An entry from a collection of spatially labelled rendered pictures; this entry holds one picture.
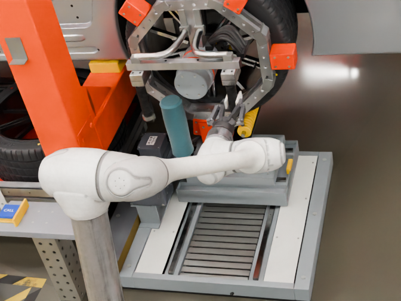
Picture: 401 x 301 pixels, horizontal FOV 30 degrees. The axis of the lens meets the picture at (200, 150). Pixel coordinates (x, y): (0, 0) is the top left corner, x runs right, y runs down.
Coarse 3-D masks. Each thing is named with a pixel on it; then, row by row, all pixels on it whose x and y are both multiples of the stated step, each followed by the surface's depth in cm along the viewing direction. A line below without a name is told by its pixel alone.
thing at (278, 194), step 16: (288, 144) 349; (288, 160) 335; (288, 176) 329; (192, 192) 334; (208, 192) 332; (224, 192) 329; (240, 192) 327; (256, 192) 325; (272, 192) 322; (288, 192) 327
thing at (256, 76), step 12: (204, 12) 282; (156, 24) 304; (180, 24) 288; (204, 24) 285; (144, 36) 293; (156, 36) 306; (168, 36) 293; (156, 48) 306; (216, 48) 296; (228, 48) 294; (252, 60) 291; (156, 72) 303; (168, 72) 308; (240, 72) 316; (252, 72) 308; (168, 84) 306; (216, 84) 314; (240, 84) 299; (252, 84) 298; (204, 96) 308; (216, 96) 307
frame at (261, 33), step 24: (168, 0) 270; (192, 0) 267; (216, 0) 265; (144, 24) 279; (240, 24) 269; (264, 24) 273; (144, 48) 292; (264, 48) 273; (264, 72) 280; (192, 120) 304
